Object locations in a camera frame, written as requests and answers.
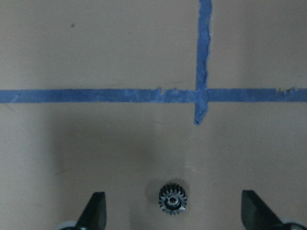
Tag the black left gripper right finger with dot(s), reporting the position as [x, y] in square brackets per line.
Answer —
[256, 215]

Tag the small black bearing gear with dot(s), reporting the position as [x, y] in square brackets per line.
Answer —
[172, 199]

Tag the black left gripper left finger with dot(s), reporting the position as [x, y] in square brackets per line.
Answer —
[93, 216]

